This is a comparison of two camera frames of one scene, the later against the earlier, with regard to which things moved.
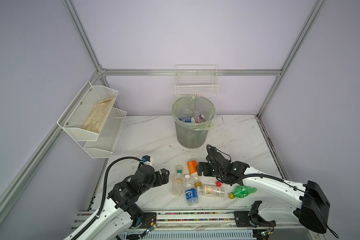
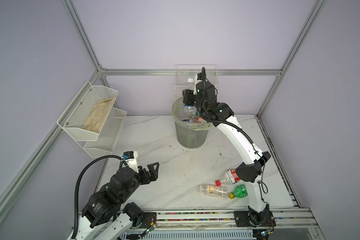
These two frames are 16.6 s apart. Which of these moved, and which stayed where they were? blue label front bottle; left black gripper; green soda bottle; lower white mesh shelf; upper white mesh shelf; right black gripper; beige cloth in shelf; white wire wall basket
Moved: right black gripper; left black gripper; blue label front bottle
Stayed: lower white mesh shelf; upper white mesh shelf; beige cloth in shelf; green soda bottle; white wire wall basket
